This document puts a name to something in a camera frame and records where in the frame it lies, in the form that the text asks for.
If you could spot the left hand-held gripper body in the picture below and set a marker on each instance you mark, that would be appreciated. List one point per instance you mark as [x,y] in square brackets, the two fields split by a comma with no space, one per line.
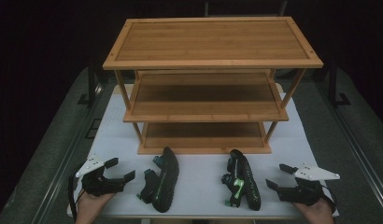
[101,185]

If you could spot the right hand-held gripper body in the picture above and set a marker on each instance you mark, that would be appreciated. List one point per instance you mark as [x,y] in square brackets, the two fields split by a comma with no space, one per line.
[300,194]

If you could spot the wooden three-tier shoe rack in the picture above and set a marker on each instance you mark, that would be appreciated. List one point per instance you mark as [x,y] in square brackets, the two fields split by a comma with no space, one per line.
[211,43]

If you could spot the person's left hand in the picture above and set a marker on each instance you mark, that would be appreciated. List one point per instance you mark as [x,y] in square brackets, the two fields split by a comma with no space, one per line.
[93,207]

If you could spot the person's right hand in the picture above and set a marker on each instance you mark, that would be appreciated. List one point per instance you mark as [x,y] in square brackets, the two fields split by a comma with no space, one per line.
[317,214]

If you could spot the black metal stand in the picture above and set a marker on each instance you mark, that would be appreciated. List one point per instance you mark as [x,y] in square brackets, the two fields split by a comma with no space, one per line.
[334,84]
[91,84]

